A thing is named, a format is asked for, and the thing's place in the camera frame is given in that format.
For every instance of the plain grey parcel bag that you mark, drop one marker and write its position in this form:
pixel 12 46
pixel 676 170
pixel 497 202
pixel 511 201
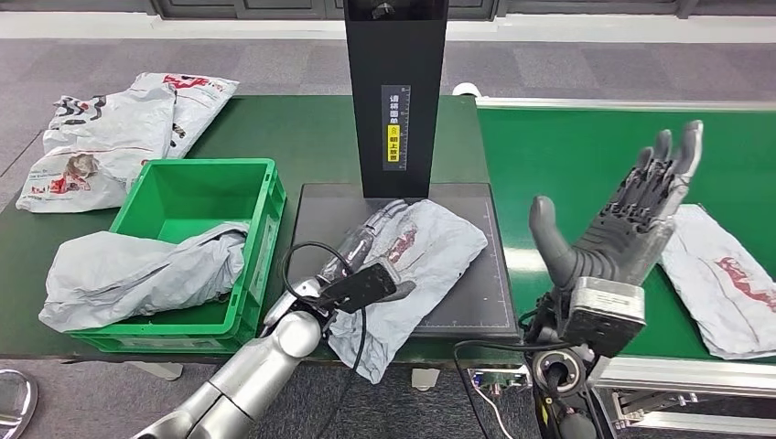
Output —
pixel 121 273

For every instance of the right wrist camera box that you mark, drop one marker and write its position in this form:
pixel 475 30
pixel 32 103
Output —
pixel 606 315

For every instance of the white conveyor roller cap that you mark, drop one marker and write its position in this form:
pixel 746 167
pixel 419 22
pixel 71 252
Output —
pixel 467 89

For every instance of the white parcel with red logo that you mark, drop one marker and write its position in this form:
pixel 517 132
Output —
pixel 200 103

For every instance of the green conveyor belt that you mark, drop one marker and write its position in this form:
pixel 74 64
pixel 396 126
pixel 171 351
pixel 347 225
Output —
pixel 545 151

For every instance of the grey parcel with red print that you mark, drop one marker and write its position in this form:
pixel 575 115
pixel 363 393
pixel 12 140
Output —
pixel 436 254
pixel 715 285

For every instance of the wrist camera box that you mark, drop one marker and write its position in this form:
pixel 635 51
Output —
pixel 606 315
pixel 357 289

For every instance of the green plastic crate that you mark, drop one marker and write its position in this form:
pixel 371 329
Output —
pixel 182 194

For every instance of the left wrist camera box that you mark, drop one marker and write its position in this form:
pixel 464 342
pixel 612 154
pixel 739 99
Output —
pixel 357 289

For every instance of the white table foot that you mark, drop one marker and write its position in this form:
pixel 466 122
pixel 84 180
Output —
pixel 159 369
pixel 425 380

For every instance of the black scanner column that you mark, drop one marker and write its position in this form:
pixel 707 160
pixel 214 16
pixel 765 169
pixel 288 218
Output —
pixel 370 60

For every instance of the shiny chrome object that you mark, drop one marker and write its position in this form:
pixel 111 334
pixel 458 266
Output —
pixel 15 400

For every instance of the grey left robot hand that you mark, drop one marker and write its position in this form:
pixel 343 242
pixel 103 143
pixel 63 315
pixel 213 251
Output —
pixel 351 254

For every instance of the black scanner platform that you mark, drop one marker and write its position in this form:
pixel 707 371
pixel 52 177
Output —
pixel 327 212

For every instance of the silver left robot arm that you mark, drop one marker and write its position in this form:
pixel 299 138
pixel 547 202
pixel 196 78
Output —
pixel 267 363

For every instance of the white parcel with black print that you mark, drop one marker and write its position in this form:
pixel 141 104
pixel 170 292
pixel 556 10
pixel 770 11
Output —
pixel 103 145

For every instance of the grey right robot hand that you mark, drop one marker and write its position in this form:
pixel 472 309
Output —
pixel 618 242

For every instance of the small circuit board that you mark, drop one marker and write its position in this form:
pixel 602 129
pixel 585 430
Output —
pixel 494 379

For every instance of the dark glass partition frame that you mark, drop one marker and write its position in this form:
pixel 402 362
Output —
pixel 242 7

